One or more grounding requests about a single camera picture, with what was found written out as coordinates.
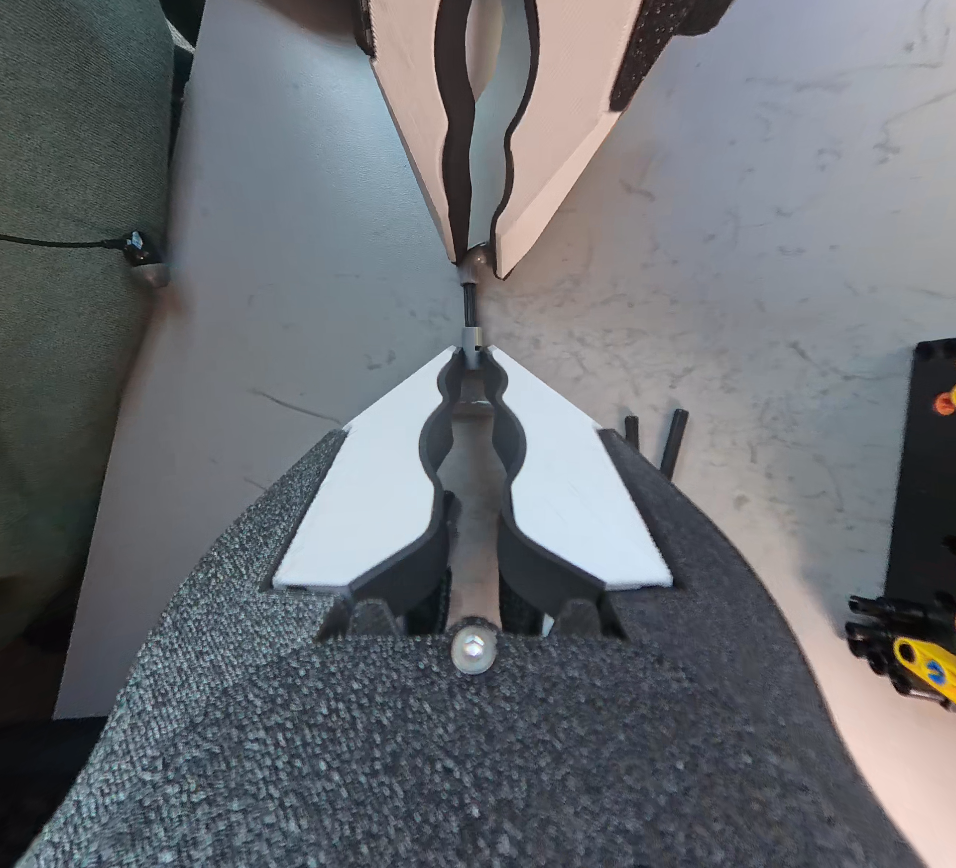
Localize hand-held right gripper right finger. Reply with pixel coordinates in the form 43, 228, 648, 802
481, 347, 675, 637

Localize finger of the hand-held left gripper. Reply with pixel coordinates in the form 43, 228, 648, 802
351, 0, 476, 265
491, 0, 675, 280

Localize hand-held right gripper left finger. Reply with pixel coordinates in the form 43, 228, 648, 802
272, 347, 464, 637

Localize yellow lego robot model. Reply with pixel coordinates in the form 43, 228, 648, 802
845, 339, 956, 706

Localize black mesh office chair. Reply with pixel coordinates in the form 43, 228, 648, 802
112, 0, 214, 107

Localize black wired earphone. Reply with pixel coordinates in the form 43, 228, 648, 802
0, 232, 170, 288

